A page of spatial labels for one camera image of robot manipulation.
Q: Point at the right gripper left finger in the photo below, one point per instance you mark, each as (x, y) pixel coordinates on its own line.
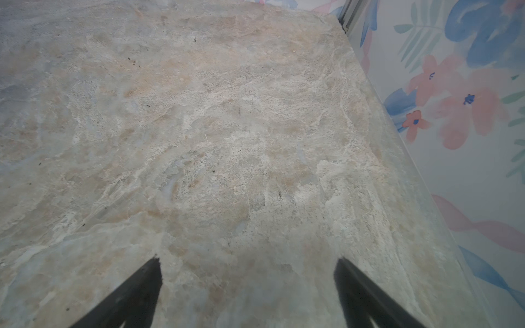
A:
(132, 304)

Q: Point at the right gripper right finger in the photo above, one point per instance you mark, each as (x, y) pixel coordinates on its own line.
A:
(364, 304)

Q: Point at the right corner aluminium post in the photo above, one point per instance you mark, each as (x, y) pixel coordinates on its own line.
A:
(350, 11)

